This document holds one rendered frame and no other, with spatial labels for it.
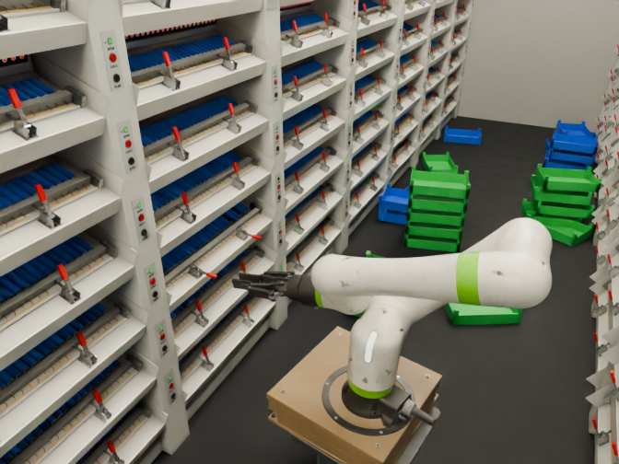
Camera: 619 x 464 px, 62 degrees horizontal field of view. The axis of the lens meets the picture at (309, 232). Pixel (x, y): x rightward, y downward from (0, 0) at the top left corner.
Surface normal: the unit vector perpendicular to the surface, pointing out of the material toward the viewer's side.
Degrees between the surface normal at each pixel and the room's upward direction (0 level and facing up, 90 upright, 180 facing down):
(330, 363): 2
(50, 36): 111
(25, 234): 21
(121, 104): 90
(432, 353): 0
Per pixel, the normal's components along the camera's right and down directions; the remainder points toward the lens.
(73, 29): 0.84, 0.51
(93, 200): 0.32, -0.74
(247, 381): 0.00, -0.88
